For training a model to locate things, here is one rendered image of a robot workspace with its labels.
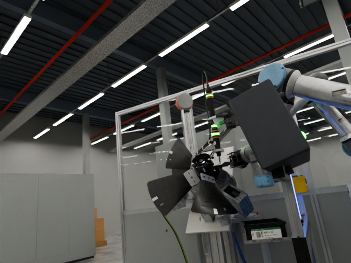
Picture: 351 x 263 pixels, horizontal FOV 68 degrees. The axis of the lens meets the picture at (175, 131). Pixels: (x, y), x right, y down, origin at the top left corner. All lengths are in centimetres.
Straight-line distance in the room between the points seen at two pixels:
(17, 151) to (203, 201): 1280
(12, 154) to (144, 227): 1152
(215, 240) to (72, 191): 564
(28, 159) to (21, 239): 768
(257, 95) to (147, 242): 212
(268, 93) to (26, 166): 1338
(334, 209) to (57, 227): 580
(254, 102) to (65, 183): 646
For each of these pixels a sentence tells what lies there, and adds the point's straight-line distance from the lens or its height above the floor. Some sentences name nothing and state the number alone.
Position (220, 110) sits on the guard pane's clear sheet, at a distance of 235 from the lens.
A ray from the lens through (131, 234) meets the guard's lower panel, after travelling 268.
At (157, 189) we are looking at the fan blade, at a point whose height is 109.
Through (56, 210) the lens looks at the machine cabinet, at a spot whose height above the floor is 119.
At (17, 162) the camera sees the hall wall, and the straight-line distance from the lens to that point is 1369.
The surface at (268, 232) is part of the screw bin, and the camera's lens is 119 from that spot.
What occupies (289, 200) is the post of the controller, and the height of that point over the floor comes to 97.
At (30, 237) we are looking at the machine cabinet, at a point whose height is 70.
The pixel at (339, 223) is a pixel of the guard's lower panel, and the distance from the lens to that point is 216.
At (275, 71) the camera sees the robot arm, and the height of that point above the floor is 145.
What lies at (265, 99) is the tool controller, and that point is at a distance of 65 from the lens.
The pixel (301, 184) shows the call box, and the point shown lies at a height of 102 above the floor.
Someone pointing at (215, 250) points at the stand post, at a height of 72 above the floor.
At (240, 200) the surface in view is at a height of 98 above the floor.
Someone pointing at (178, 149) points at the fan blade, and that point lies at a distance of 172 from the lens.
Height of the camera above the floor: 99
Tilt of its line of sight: 16 degrees up
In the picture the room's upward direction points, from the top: 7 degrees counter-clockwise
